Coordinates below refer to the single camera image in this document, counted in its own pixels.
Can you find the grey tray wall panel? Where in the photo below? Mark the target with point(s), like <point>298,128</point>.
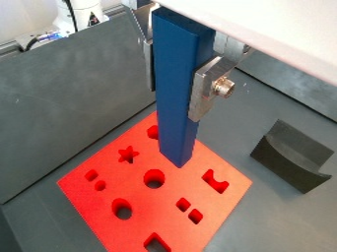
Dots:
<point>66,93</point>

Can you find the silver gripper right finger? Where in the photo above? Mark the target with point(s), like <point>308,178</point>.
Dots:
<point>212,82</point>

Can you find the blue rectangular peg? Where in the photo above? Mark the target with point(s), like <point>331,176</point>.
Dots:
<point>182,47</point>

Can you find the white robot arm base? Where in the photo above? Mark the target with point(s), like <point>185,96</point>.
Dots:
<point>76,16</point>

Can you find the black curved block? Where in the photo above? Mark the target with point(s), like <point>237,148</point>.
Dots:
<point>293,156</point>

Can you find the red shape-sorter board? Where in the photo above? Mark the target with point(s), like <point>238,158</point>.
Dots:
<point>139,200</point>

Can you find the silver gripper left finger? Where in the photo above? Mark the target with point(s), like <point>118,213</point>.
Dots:
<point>142,15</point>

